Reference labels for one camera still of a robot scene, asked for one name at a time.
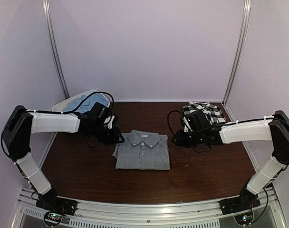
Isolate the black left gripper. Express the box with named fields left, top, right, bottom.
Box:
left=91, top=122, right=125, bottom=145

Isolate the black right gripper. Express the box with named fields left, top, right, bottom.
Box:
left=171, top=130, right=204, bottom=148

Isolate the black white plaid shirt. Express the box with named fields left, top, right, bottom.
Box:
left=181, top=101, right=226, bottom=125

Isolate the grey long sleeve shirt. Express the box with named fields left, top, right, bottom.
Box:
left=113, top=130, right=170, bottom=171

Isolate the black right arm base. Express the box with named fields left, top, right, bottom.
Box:
left=219, top=194, right=260, bottom=215

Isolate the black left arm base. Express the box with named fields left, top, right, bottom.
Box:
left=36, top=193, right=77, bottom=216

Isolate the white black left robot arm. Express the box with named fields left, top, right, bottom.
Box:
left=0, top=103, right=125, bottom=211

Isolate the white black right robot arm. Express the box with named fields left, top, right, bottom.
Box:
left=171, top=110, right=289, bottom=210

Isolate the light blue folded shirt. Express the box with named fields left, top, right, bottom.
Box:
left=62, top=93, right=110, bottom=114

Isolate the white plastic laundry basket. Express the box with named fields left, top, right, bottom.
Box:
left=52, top=90, right=107, bottom=112

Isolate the right circuit board with leds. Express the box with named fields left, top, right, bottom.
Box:
left=234, top=212, right=254, bottom=226

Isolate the circuit board with leds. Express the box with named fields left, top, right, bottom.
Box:
left=234, top=212, right=254, bottom=226
left=43, top=211, right=64, bottom=226

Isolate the left circuit board with leds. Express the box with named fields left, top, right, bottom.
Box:
left=43, top=211, right=64, bottom=226

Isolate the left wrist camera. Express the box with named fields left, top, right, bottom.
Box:
left=88, top=102, right=118, bottom=129

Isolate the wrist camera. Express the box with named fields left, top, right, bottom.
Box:
left=88, top=102, right=118, bottom=129
left=182, top=110, right=211, bottom=132

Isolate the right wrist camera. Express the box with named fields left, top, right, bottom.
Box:
left=182, top=110, right=211, bottom=132

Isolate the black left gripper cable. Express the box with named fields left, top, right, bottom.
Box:
left=25, top=91, right=116, bottom=148

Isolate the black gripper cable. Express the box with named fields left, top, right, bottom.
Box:
left=25, top=91, right=116, bottom=148
left=167, top=109, right=183, bottom=137

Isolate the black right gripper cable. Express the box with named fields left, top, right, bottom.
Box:
left=167, top=109, right=183, bottom=137

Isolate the aluminium front rail frame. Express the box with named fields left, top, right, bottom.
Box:
left=9, top=187, right=288, bottom=228

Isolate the silver left corner post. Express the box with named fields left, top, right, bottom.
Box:
left=42, top=0, right=70, bottom=99

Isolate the silver corner post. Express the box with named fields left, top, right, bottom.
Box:
left=223, top=0, right=252, bottom=105
left=42, top=0, right=70, bottom=99

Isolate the silver right corner post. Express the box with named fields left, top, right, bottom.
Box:
left=223, top=0, right=252, bottom=105

